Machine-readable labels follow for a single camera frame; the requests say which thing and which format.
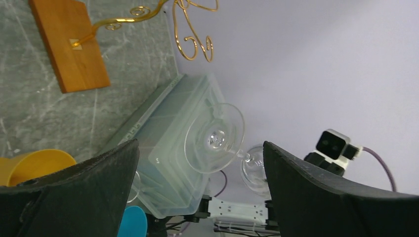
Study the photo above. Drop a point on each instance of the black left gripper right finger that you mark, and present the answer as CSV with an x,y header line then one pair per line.
x,y
311,202

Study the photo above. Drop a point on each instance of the clear plastic storage box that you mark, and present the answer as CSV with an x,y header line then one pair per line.
x,y
169,185

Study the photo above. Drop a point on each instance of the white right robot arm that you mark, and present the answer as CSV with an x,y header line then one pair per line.
x,y
255,216

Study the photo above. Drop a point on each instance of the clear wine glass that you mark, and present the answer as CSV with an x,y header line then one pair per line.
x,y
135,188
214,140

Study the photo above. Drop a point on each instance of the gold wire glass rack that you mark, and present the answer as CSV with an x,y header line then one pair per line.
x,y
69,37

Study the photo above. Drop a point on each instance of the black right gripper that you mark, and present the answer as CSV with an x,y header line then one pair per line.
x,y
319,161

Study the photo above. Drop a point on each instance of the orange frosted wine glass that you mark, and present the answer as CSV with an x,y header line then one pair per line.
x,y
28,166

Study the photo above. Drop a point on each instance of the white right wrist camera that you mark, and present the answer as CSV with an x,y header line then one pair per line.
x,y
336,147

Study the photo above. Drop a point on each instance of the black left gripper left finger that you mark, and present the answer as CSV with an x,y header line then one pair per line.
x,y
84,200

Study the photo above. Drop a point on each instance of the blue wine glass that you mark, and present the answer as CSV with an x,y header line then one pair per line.
x,y
134,223

